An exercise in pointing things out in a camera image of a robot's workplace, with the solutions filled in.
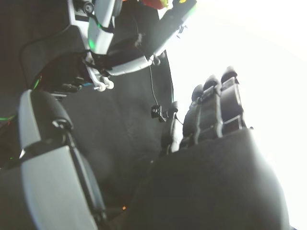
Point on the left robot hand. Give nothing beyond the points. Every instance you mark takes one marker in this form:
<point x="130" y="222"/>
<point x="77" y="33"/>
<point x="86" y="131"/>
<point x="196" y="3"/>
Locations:
<point x="211" y="182"/>

